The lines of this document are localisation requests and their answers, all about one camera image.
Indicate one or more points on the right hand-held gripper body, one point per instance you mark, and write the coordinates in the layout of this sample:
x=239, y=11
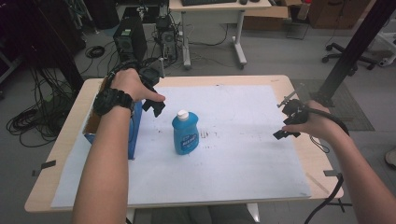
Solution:
x=295, y=113

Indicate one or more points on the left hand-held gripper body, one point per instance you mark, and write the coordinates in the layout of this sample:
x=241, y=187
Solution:
x=150, y=76

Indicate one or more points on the blue cardboard box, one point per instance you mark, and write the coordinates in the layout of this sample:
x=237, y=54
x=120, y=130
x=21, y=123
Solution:
x=135, y=133

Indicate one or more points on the blue bottle with white cap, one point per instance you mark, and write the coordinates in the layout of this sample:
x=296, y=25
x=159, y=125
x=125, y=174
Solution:
x=185, y=135

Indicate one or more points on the person's left hand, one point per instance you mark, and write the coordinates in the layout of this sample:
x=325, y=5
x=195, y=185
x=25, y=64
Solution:
x=129, y=84

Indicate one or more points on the person's right hand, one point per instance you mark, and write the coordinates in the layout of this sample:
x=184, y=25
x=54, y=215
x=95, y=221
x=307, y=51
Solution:
x=319, y=124

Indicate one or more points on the black wristwatch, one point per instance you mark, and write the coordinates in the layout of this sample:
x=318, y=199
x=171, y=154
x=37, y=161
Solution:
x=112, y=101

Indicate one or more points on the open computer case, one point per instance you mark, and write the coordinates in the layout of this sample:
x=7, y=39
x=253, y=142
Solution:
x=166, y=39

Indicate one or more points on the black computer tower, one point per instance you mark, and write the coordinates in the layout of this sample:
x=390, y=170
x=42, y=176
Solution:
x=129, y=40

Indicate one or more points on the grey floor mat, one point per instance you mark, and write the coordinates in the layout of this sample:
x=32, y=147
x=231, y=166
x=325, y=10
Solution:
x=345, y=109

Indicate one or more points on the black tape piece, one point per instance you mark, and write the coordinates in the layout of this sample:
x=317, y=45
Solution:
x=44, y=166
x=330, y=173

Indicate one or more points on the black office chair base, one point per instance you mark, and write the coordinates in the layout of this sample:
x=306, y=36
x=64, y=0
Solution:
x=345, y=56

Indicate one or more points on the black metal pole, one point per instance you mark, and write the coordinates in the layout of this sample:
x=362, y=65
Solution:
x=353, y=53

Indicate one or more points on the black keyboard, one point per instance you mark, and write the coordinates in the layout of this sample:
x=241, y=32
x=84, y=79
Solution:
x=207, y=2

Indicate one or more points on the dark metal stand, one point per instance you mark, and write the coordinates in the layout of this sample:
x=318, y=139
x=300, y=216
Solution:
x=59, y=46

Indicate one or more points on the white desk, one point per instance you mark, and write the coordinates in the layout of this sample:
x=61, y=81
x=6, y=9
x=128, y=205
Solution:
x=218, y=5

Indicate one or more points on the brown cardboard box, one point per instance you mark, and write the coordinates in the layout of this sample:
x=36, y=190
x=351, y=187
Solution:
x=266, y=17

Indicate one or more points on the person's shoe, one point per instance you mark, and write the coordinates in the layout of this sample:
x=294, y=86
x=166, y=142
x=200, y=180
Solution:
x=391, y=158

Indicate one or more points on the brown wooden cabinet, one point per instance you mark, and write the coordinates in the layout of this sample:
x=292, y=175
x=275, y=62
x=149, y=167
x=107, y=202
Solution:
x=336, y=14

